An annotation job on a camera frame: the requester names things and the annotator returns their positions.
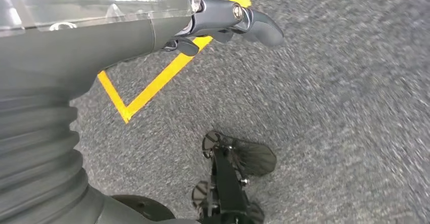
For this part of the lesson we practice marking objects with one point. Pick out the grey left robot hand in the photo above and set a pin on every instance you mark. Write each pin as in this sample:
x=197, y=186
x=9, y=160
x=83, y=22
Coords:
x=84, y=44

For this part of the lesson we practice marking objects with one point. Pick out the yellow floor tape square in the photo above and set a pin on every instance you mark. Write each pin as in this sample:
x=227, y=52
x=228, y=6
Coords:
x=158, y=81

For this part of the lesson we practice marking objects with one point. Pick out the black round robot body plate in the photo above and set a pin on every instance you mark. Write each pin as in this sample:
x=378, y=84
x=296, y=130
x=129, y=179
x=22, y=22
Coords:
x=147, y=207

